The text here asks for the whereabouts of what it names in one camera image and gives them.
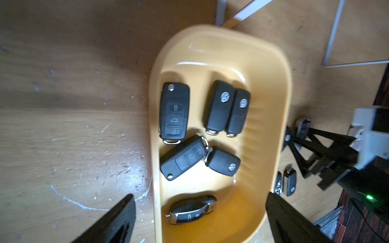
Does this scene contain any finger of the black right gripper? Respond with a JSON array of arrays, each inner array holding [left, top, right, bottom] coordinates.
[[285, 127, 357, 179]]

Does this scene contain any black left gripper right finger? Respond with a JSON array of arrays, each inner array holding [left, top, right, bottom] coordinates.
[[265, 192, 331, 243]]

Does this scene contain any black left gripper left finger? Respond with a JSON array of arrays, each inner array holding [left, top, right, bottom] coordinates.
[[73, 194, 136, 243]]

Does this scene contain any black car key with ring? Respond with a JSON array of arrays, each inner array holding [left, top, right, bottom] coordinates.
[[295, 117, 312, 139]]

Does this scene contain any glossy black car key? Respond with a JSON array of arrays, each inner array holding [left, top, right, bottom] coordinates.
[[166, 195, 217, 225]]

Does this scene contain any black flip car key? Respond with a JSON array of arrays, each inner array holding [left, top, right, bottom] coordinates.
[[204, 147, 241, 177]]

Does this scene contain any yellow storage tray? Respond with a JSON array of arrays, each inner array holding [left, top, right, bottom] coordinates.
[[149, 25, 292, 243]]

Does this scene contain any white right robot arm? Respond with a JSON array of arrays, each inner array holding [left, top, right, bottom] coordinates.
[[284, 127, 389, 215]]

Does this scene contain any black car key with logo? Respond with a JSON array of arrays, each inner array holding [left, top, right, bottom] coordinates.
[[283, 164, 297, 196]]

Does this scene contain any white metal shelf rack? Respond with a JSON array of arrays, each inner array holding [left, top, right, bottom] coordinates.
[[215, 1, 389, 68]]

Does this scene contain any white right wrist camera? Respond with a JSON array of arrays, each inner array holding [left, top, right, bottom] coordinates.
[[351, 106, 389, 170]]

